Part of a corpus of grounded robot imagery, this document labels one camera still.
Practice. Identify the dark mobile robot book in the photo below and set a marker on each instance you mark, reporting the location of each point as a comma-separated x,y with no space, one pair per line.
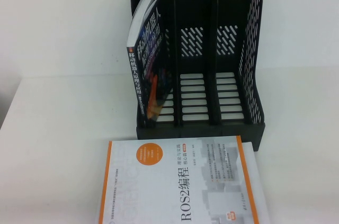
148,62

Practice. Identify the white ROS2 programming book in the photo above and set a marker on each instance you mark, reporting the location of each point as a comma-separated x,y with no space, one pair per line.
172,187

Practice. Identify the black plastic book stand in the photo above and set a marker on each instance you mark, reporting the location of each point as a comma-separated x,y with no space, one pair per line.
212,75

